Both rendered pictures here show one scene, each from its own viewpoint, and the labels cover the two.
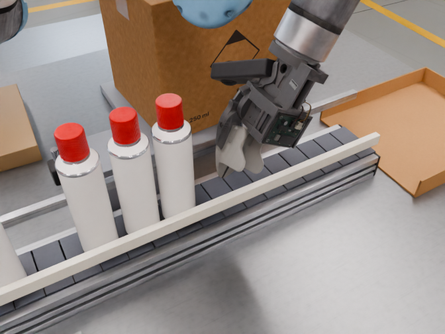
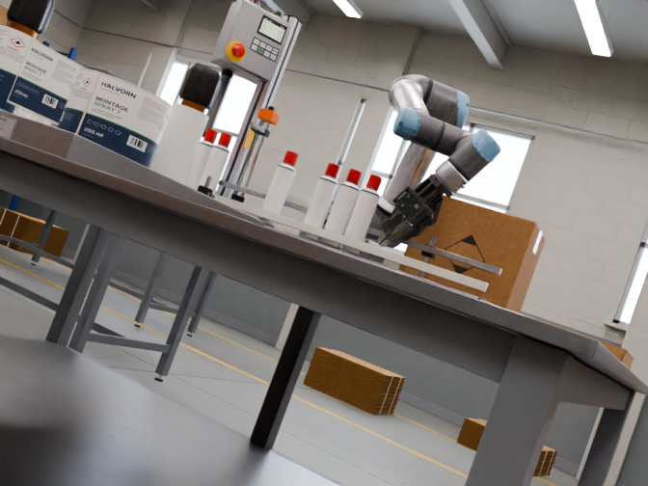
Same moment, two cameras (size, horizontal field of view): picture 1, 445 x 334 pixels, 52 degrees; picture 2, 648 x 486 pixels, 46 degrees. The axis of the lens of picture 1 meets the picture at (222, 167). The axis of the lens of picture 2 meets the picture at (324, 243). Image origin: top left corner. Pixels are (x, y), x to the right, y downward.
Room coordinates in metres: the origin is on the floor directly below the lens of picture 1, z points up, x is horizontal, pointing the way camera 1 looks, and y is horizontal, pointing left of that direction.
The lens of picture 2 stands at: (-0.62, -1.50, 0.78)
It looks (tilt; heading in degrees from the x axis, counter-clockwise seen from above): 3 degrees up; 57
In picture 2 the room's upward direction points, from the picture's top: 20 degrees clockwise
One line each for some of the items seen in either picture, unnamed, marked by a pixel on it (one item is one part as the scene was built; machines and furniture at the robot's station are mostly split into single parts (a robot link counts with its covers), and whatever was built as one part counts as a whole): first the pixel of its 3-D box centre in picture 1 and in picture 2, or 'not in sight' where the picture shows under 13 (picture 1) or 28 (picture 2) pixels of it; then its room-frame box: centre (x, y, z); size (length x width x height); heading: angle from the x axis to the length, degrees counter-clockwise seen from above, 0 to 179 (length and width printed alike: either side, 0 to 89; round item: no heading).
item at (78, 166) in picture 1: (87, 194); (320, 202); (0.40, 0.17, 0.98); 0.05 x 0.05 x 0.20
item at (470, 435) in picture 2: not in sight; (507, 446); (4.30, 2.60, 0.10); 0.64 x 0.52 x 0.20; 115
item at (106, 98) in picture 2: not in sight; (114, 121); (-0.18, 0.11, 0.95); 0.20 x 0.20 x 0.14
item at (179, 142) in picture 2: not in sight; (185, 125); (0.03, 0.26, 1.03); 0.09 x 0.09 x 0.30
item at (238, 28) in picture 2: not in sight; (251, 42); (0.25, 0.60, 1.38); 0.17 x 0.10 x 0.19; 175
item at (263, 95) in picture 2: not in sight; (253, 122); (0.34, 0.58, 1.16); 0.04 x 0.04 x 0.67; 30
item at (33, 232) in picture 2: not in sight; (28, 233); (1.46, 7.54, 0.18); 0.64 x 0.52 x 0.37; 31
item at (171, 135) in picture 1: (174, 162); (362, 214); (0.46, 0.07, 0.98); 0.05 x 0.05 x 0.20
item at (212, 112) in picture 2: not in sight; (215, 104); (0.24, 0.66, 1.18); 0.04 x 0.04 x 0.21
